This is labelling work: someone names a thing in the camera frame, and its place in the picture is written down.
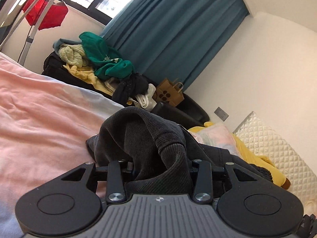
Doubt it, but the black sofa chair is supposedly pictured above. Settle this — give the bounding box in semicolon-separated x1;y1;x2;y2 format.
42;52;210;129

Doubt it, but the white quilted headboard cushion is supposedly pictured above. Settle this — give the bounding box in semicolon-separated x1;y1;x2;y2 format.
234;112;316;204

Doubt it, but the pastel pink bed duvet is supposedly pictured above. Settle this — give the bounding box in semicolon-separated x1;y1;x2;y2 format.
1;54;121;237

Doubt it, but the silver garment steamer stand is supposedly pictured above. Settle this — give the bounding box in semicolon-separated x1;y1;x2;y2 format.
1;0;68;65

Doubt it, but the teal curtain right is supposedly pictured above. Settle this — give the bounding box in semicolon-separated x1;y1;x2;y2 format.
102;0;249;88

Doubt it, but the grey wall socket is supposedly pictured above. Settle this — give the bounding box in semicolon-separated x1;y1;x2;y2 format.
214;107;229;121

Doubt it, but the brown paper bag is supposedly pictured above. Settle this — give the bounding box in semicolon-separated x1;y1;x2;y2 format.
153;78;184;107

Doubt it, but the pastel pillow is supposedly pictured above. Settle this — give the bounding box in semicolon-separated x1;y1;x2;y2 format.
188;121;242;158

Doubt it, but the white garment on chair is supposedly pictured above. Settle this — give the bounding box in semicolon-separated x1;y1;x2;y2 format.
134;83;156;112

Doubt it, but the black garment on chair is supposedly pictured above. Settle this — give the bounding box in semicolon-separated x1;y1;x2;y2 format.
112;73;149;106

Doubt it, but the red cloth bag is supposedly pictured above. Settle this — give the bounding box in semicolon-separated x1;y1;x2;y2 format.
21;0;69;31

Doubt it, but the yellow plush toy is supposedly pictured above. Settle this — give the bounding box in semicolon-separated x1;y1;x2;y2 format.
188;121;292;190

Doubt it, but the yellow garment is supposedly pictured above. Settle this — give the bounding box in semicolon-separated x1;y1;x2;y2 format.
63;64;114;97

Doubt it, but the pale green knitted garment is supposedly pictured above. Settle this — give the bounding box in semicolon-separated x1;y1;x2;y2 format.
58;44;90;68

